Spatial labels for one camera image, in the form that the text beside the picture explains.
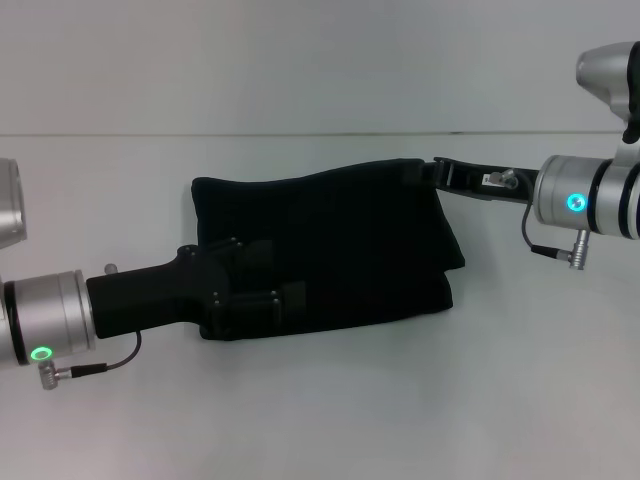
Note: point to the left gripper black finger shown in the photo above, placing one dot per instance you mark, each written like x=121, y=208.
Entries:
x=250, y=252
x=280, y=302

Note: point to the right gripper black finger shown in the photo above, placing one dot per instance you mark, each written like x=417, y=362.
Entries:
x=440, y=172

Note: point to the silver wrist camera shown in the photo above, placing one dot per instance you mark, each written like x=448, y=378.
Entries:
x=610, y=75
x=10, y=200

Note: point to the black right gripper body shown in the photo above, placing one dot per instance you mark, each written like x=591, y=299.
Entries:
x=500, y=182

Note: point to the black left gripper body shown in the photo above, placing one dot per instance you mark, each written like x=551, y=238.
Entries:
x=150, y=295

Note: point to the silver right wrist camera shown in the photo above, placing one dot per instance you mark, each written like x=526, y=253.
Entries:
x=610, y=75

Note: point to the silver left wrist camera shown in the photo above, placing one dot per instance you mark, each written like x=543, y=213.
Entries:
x=10, y=200

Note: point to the black shirt with FREE print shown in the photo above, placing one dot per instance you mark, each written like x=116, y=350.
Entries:
x=350, y=250

